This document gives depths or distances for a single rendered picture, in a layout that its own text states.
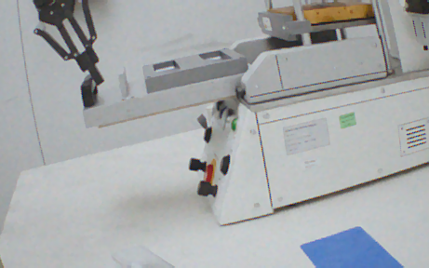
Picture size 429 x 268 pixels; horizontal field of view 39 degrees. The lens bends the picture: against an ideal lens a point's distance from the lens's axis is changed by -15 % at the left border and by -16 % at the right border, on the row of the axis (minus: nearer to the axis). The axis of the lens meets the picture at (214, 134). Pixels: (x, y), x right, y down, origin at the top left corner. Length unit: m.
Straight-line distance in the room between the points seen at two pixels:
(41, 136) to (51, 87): 0.20
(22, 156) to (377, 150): 1.84
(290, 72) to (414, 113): 0.25
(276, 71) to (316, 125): 0.11
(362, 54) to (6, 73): 1.83
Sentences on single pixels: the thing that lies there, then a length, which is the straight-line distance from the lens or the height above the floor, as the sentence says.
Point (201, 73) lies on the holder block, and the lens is 1.11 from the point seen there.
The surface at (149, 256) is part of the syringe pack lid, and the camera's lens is 0.98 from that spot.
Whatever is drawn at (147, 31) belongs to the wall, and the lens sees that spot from 2.65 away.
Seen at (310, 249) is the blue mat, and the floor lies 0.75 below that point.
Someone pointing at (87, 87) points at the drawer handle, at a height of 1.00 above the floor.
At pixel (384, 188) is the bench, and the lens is 1.13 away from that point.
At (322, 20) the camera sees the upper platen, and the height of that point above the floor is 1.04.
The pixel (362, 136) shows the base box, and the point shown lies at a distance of 1.12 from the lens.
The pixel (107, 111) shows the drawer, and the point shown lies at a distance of 1.10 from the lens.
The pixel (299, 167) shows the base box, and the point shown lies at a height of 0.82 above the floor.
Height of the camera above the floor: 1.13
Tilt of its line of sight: 13 degrees down
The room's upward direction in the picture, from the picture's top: 11 degrees counter-clockwise
